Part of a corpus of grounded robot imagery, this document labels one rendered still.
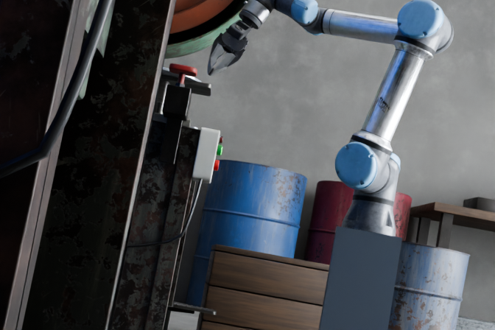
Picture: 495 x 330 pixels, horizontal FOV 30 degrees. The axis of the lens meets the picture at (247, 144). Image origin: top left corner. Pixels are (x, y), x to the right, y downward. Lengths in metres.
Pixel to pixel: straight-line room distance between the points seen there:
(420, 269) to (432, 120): 3.03
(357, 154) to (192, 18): 0.87
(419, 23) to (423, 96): 3.71
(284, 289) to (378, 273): 0.51
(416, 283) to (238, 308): 0.65
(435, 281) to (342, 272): 0.77
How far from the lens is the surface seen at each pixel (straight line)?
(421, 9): 2.50
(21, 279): 0.60
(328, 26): 2.76
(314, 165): 5.99
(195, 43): 3.04
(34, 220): 0.60
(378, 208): 2.57
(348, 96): 6.09
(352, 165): 2.45
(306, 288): 2.97
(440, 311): 3.27
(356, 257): 2.53
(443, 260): 3.25
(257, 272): 2.95
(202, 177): 2.36
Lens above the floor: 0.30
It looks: 7 degrees up
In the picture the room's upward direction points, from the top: 10 degrees clockwise
